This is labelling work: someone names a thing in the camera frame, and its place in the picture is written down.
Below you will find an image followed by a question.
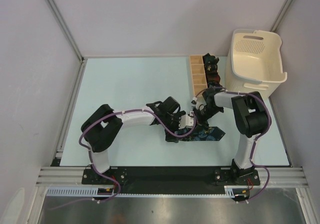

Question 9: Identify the aluminium frame rail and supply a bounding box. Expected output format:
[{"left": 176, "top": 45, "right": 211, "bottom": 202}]
[{"left": 35, "top": 166, "right": 309, "bottom": 189}]

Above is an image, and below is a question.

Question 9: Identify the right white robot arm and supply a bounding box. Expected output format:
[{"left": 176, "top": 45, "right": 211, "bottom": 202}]
[{"left": 191, "top": 86, "right": 272, "bottom": 185}]

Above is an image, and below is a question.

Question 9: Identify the cream plastic laundry basket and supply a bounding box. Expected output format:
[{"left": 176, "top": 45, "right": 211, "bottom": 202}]
[{"left": 224, "top": 29, "right": 288, "bottom": 100}]

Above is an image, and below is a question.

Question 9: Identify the purple cable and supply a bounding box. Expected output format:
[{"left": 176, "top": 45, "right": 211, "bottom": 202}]
[
  {"left": 192, "top": 87, "right": 272, "bottom": 205},
  {"left": 47, "top": 108, "right": 198, "bottom": 210}
]

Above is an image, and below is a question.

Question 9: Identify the rolled dark tie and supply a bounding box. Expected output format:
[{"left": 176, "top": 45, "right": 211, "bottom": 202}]
[
  {"left": 204, "top": 63, "right": 218, "bottom": 75},
  {"left": 202, "top": 53, "right": 220, "bottom": 64}
]

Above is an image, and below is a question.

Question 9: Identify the grey slotted cable duct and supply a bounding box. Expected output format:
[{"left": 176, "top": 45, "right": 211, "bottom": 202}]
[{"left": 46, "top": 186, "right": 116, "bottom": 196}]

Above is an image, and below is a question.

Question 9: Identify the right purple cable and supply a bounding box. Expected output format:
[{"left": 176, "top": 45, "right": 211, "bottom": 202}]
[{"left": 192, "top": 87, "right": 272, "bottom": 205}]

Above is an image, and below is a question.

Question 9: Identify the rolled blue patterned tie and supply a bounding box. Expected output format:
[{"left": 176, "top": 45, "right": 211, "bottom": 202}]
[{"left": 208, "top": 82, "right": 224, "bottom": 89}]

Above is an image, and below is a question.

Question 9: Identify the navy floral patterned tie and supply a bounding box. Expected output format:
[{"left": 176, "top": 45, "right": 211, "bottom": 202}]
[{"left": 173, "top": 125, "right": 226, "bottom": 143}]

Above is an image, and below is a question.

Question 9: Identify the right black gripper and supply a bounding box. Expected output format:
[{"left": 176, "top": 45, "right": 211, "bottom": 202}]
[{"left": 189, "top": 106, "right": 223, "bottom": 135}]

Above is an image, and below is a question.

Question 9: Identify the rolled red patterned tie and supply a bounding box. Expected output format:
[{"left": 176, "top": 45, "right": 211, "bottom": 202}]
[{"left": 206, "top": 73, "right": 221, "bottom": 85}]

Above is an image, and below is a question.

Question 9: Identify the wooden divided organizer box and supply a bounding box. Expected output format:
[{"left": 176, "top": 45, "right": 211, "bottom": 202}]
[{"left": 189, "top": 55, "right": 208, "bottom": 96}]

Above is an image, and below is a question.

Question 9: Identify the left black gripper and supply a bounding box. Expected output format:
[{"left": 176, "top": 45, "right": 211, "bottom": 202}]
[{"left": 161, "top": 110, "right": 185, "bottom": 143}]

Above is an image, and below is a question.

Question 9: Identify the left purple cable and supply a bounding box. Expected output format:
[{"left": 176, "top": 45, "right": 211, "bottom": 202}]
[{"left": 47, "top": 108, "right": 198, "bottom": 210}]

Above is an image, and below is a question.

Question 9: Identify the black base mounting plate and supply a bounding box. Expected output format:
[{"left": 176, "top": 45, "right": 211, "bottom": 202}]
[{"left": 81, "top": 166, "right": 261, "bottom": 195}]

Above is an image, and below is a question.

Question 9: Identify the rolled dark tie top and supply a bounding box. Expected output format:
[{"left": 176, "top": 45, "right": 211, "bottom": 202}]
[{"left": 202, "top": 53, "right": 220, "bottom": 64}]

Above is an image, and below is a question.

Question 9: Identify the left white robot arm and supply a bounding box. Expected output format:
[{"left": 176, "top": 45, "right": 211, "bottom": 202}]
[{"left": 79, "top": 96, "right": 186, "bottom": 184}]

